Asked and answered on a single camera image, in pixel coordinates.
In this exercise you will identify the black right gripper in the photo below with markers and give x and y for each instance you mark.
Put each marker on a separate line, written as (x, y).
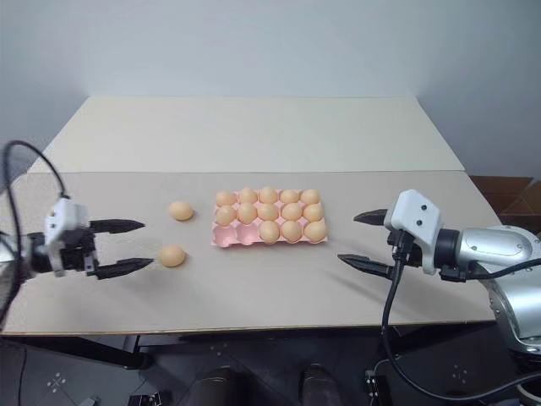
(413, 254)

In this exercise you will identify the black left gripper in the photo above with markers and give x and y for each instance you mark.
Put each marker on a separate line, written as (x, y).
(79, 256)

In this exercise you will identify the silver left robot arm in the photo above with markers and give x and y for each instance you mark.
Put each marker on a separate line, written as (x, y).
(36, 254)

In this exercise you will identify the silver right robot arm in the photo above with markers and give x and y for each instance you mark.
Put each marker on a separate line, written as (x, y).
(490, 247)

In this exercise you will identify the brown egg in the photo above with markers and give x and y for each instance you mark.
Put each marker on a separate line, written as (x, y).
(291, 231)
(248, 195)
(269, 232)
(267, 212)
(290, 196)
(310, 197)
(181, 211)
(172, 256)
(267, 195)
(246, 212)
(225, 215)
(313, 212)
(315, 230)
(291, 210)
(225, 198)

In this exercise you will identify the pink egg carton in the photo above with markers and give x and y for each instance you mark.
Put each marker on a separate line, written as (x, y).
(228, 237)

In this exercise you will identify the black table leg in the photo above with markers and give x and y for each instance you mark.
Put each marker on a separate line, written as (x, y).
(136, 351)

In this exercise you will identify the small black box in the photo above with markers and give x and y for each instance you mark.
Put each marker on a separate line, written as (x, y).
(372, 387)

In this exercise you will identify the dark rounded shape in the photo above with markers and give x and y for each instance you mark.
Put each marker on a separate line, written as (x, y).
(220, 387)

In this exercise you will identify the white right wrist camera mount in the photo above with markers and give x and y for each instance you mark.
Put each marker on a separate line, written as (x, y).
(412, 215)

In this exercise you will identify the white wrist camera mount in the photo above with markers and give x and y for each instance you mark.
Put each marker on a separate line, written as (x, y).
(65, 217)
(412, 215)

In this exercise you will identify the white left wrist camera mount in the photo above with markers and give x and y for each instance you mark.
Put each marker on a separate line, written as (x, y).
(65, 217)

